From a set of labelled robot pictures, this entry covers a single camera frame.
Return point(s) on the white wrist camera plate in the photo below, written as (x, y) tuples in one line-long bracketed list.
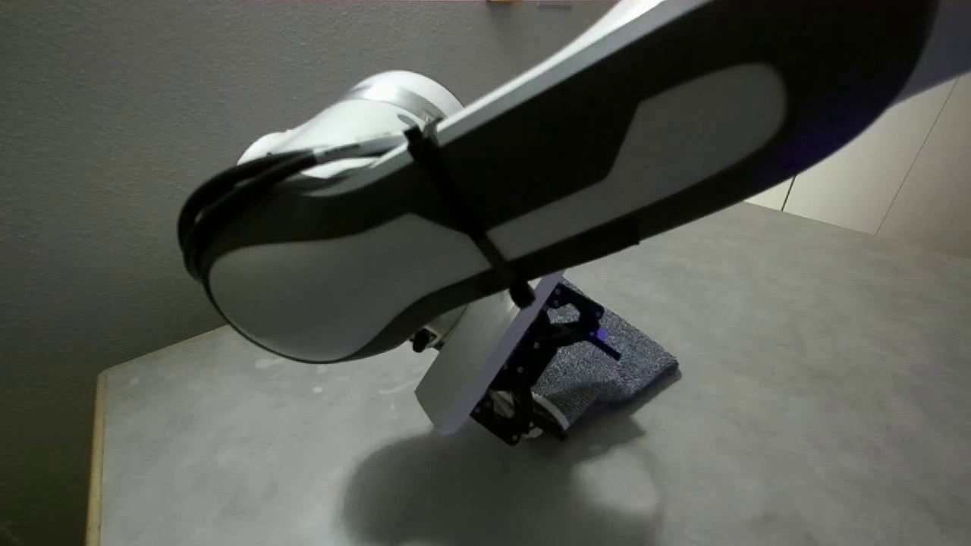
[(473, 349)]

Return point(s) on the grey blue towel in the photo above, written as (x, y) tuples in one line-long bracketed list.
[(616, 366)]

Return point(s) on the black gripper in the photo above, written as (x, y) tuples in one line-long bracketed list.
[(505, 407)]

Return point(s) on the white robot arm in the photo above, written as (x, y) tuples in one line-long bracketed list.
[(402, 216)]

